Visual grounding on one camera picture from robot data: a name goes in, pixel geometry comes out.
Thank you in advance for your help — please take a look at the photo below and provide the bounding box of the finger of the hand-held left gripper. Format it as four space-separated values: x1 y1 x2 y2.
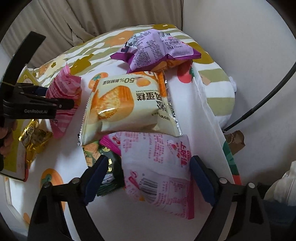
55 99 75 110
34 86 50 95

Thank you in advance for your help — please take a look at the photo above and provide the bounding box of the pink striped snack packet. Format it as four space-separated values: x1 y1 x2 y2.
45 65 82 139

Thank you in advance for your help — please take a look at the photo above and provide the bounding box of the striped floral bedding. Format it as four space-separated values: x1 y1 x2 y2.
30 23 238 131

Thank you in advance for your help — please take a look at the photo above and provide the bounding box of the cream orange cake packet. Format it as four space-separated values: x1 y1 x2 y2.
77 70 182 146

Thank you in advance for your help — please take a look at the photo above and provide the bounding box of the white cloth bundle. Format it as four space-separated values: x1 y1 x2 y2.
228 77 238 92

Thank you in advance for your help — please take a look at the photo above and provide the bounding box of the dark green snack packet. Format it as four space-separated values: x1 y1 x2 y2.
83 142 125 197

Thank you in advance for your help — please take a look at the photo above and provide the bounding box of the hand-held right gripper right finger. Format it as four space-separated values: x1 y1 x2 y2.
189 155 271 241

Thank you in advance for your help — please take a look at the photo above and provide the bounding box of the magenta snack packet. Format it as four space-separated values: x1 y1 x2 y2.
99 135 122 156

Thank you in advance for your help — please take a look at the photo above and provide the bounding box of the black clothes rack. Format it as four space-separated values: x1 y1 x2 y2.
223 67 296 133

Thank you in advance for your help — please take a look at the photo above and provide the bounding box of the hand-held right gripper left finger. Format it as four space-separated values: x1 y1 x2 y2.
29 154 109 241

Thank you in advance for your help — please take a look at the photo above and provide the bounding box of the beige curtain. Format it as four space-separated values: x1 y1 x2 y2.
0 0 184 70

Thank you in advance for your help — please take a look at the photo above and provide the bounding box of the brown paper bag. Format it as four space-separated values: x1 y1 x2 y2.
224 130 246 155

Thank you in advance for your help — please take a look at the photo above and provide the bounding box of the yellow brown snack packet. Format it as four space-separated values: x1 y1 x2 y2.
18 119 53 166

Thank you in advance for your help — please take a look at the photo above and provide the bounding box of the dark cloth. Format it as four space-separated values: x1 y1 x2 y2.
254 183 296 241

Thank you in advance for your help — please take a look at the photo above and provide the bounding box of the person's left hand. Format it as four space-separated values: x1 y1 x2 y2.
0 120 18 156

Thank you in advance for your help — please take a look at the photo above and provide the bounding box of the white hanging garment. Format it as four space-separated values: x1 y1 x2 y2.
263 169 296 205

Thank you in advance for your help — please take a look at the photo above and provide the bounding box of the green cardboard box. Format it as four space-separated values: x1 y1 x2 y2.
0 66 40 182

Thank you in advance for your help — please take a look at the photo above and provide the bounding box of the white pink snack packet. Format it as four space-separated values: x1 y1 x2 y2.
109 131 195 220

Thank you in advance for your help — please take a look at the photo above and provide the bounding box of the purple snack packet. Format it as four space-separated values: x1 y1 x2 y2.
110 29 202 74

